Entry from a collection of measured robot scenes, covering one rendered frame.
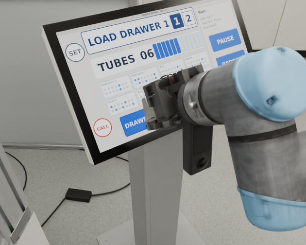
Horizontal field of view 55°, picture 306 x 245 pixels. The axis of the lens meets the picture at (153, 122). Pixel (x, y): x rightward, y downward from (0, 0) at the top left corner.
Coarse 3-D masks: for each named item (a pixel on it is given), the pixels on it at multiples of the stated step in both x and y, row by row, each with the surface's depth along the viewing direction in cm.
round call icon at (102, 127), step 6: (96, 120) 64; (102, 120) 64; (108, 120) 65; (96, 126) 64; (102, 126) 64; (108, 126) 65; (96, 132) 64; (102, 132) 64; (108, 132) 65; (114, 132) 65; (96, 138) 64; (102, 138) 64
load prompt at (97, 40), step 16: (160, 16) 72; (176, 16) 73; (192, 16) 75; (80, 32) 64; (96, 32) 65; (112, 32) 67; (128, 32) 68; (144, 32) 70; (160, 32) 71; (96, 48) 65; (112, 48) 66
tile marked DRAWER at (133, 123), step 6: (132, 114) 67; (138, 114) 68; (144, 114) 68; (120, 120) 66; (126, 120) 67; (132, 120) 67; (138, 120) 68; (144, 120) 68; (126, 126) 67; (132, 126) 67; (138, 126) 68; (144, 126) 68; (126, 132) 66; (132, 132) 67; (138, 132) 68
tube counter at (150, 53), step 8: (192, 32) 75; (200, 32) 76; (168, 40) 72; (176, 40) 73; (184, 40) 74; (192, 40) 75; (200, 40) 76; (144, 48) 69; (152, 48) 70; (160, 48) 71; (168, 48) 72; (176, 48) 73; (184, 48) 74; (192, 48) 75; (144, 56) 69; (152, 56) 70; (160, 56) 71; (168, 56) 72; (144, 64) 69
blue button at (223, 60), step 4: (232, 52) 79; (236, 52) 80; (240, 52) 81; (244, 52) 81; (220, 56) 78; (224, 56) 78; (228, 56) 79; (232, 56) 79; (236, 56) 80; (216, 60) 77; (220, 60) 78; (224, 60) 78; (228, 60) 79; (232, 60) 79; (220, 64) 78
